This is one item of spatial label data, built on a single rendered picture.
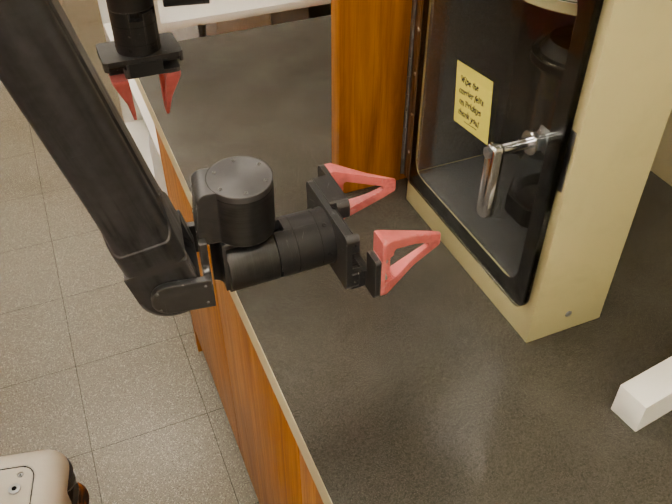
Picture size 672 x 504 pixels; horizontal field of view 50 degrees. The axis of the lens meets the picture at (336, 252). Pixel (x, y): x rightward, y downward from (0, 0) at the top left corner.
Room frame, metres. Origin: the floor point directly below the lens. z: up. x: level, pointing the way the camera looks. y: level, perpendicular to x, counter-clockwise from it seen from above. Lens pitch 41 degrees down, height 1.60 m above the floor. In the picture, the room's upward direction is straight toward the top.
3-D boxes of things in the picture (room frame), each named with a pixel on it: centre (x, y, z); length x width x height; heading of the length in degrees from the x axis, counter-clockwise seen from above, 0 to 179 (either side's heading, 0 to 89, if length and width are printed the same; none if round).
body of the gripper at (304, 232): (0.53, 0.03, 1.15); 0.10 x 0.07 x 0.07; 23
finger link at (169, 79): (0.88, 0.25, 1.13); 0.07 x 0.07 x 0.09; 23
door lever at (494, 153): (0.62, -0.18, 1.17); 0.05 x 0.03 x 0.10; 113
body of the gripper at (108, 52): (0.88, 0.26, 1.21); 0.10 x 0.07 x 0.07; 113
